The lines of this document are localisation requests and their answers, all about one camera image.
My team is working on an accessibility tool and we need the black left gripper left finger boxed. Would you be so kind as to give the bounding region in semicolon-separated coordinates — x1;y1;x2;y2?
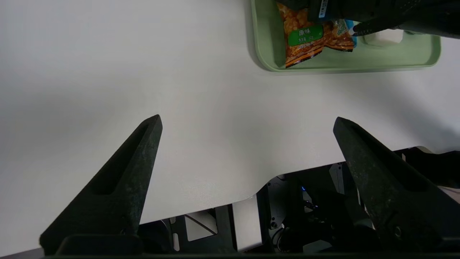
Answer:
39;114;163;256

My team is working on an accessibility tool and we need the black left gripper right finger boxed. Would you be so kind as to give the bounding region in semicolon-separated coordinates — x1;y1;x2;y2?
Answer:
333;117;460;252

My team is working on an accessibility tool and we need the green plastic tray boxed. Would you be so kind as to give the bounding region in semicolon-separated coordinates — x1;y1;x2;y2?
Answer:
250;0;442;72

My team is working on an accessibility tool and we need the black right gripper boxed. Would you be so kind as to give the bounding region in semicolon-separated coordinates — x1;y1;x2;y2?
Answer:
277;0;460;38

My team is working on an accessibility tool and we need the white soap bar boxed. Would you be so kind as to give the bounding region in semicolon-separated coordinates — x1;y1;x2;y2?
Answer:
364;29;405;47

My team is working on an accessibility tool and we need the orange snack bag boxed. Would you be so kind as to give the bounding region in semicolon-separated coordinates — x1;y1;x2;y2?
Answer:
276;2;357;69

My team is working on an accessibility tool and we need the black robot chassis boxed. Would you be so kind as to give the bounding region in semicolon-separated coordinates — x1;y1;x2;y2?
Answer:
140;146;460;259

